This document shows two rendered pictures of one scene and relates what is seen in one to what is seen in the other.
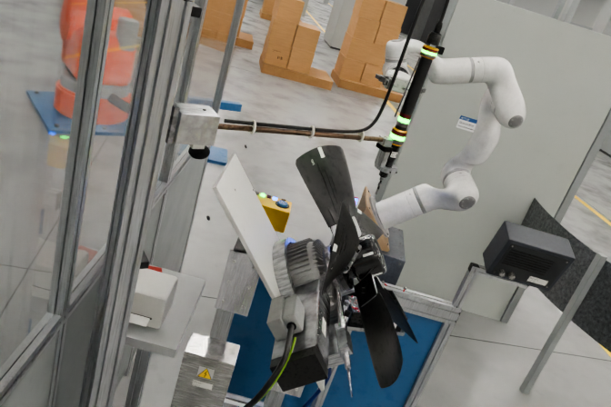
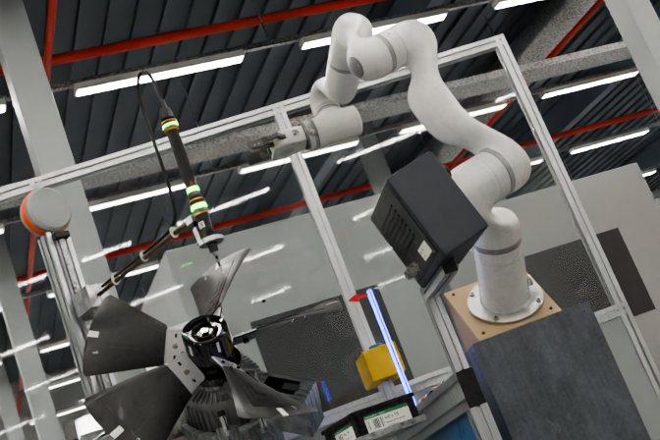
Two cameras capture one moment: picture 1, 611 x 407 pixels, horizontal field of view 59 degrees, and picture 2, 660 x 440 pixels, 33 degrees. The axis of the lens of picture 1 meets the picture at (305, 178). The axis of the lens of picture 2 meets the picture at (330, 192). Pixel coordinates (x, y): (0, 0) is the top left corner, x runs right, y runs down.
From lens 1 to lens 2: 3.59 m
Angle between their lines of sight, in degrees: 88
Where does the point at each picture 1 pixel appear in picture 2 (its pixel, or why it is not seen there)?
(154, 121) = (64, 309)
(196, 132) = (82, 302)
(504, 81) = (342, 38)
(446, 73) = (325, 87)
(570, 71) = not seen: outside the picture
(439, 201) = not seen: hidden behind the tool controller
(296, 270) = not seen: hidden behind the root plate
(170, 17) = (43, 247)
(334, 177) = (216, 281)
